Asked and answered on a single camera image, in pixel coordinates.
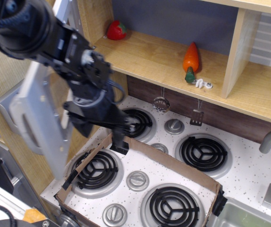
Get back silver stove knob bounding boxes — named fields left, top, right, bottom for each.
left=164, top=119, right=185, bottom=135

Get red toy strawberry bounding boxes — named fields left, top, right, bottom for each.
left=106, top=20, right=127, bottom=40

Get oven front silver knob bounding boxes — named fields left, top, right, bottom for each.
left=59, top=214, right=79, bottom=227

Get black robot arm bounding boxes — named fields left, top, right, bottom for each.
left=0, top=0, right=134, bottom=154

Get back left black burner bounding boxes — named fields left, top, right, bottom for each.
left=123, top=108, right=157, bottom=143

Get brown cardboard border frame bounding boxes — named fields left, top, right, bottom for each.
left=55, top=135, right=222, bottom=227

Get silver toy microwave door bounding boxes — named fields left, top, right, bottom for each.
left=8, top=0, right=81, bottom=181

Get white door latch clip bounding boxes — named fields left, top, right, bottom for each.
left=193, top=79, right=213, bottom=89

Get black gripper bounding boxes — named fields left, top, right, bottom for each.
left=63, top=85, right=133, bottom=150

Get middle small silver knob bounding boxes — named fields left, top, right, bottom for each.
left=151, top=143, right=169, bottom=154

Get metal sink basin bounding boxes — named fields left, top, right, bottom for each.
left=207, top=197, right=271, bottom=227

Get back right black burner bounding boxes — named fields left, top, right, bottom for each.
left=174, top=133, right=233, bottom=179

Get centre silver stove knob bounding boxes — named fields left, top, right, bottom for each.
left=126, top=171, right=150, bottom=192

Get grey wall phone holder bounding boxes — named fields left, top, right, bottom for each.
left=0, top=80, right=23, bottom=135

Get front left black burner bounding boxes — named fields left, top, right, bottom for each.
left=72, top=149, right=124, bottom=199

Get black braided cable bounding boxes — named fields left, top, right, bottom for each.
left=0, top=203, right=16, bottom=227

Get black burner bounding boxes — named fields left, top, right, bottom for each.
left=140, top=183, right=205, bottom=227
left=174, top=133, right=233, bottom=179
left=123, top=108, right=157, bottom=143
left=72, top=149, right=124, bottom=199

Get orange toy carrot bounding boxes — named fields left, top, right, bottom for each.
left=182, top=42, right=199, bottom=83

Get wooden shelf unit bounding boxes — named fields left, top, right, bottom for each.
left=77, top=0, right=271, bottom=122

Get front right black burner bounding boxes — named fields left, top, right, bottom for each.
left=140, top=183, right=205, bottom=227

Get hanging metal slotted spatula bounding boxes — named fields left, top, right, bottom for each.
left=190, top=99, right=204, bottom=127

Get front silver stove knob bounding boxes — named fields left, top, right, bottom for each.
left=102, top=203, right=127, bottom=227

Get hanging metal strainer spoon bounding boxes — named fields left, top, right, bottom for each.
left=152, top=87, right=170, bottom=114

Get silver stove knob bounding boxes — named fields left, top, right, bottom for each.
left=102, top=203, right=127, bottom=227
left=126, top=171, right=150, bottom=192
left=164, top=119, right=185, bottom=135

